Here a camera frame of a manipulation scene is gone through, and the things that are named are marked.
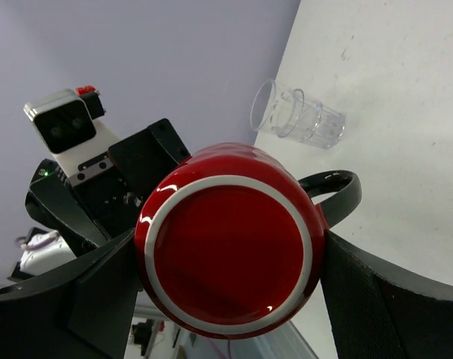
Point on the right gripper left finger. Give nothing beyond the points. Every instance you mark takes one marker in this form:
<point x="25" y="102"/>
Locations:
<point x="82" y="309"/>

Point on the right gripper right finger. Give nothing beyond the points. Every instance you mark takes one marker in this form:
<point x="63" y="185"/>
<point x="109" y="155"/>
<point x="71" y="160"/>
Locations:
<point x="380" y="310"/>

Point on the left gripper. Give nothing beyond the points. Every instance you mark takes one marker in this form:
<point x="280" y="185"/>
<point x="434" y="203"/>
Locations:
<point x="111" y="188"/>

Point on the red mug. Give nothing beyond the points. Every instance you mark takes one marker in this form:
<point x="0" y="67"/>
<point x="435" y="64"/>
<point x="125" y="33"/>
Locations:
<point x="230" y="245"/>

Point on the clear faceted glass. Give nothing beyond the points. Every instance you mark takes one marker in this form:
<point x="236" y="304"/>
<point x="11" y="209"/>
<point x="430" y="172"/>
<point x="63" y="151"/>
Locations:
<point x="276" y="108"/>
<point x="313" y="123"/>

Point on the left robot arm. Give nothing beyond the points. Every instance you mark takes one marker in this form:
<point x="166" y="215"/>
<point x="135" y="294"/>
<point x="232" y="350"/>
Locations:
<point x="44" y="249"/>

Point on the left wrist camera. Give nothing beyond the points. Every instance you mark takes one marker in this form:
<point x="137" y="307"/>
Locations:
<point x="69" y="123"/>

